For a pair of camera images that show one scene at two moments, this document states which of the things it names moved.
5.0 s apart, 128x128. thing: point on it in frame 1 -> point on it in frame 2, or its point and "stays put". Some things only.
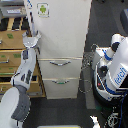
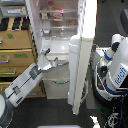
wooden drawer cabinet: (12, 29) stays put
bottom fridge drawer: (61, 88) stays put
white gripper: (30, 41) -> (43, 63)
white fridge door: (64, 33) -> (79, 53)
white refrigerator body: (63, 26) stays put
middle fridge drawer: (58, 68) stays put
